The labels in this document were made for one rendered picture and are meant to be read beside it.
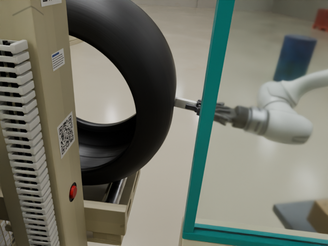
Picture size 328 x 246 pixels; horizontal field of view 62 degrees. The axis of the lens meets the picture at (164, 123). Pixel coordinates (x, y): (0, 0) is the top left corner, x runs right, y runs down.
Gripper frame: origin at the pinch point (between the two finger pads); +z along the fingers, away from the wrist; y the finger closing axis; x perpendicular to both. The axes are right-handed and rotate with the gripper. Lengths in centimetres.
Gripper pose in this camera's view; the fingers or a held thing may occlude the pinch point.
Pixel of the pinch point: (185, 104)
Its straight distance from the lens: 89.6
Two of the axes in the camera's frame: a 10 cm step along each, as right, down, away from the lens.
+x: -2.1, 8.5, 4.8
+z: -9.7, -2.3, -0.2
